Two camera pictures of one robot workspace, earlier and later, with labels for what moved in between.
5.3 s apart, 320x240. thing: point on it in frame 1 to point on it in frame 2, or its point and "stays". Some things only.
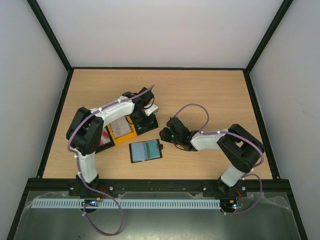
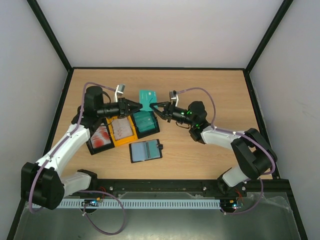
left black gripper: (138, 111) to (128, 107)
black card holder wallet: (145, 150) stays
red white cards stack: (105, 137) stays
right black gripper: (165, 133) to (169, 111)
